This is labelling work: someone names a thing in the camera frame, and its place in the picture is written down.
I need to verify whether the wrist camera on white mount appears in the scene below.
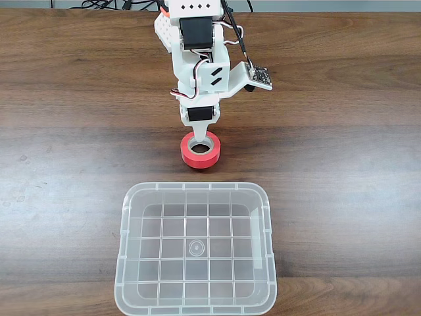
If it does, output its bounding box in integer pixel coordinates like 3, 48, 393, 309
226, 61, 274, 98

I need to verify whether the black camera cable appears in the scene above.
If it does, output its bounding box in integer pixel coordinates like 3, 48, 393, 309
220, 0, 255, 68

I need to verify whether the tangled black cable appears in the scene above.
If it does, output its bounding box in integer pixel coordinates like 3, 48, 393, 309
80, 0, 118, 10

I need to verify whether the clear plastic box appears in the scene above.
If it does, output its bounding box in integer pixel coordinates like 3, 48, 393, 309
114, 181, 278, 316

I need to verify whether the red tape roll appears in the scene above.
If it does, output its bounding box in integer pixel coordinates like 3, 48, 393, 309
180, 131, 221, 170

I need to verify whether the black cable with plug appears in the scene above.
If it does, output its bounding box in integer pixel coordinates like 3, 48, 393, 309
121, 0, 159, 11

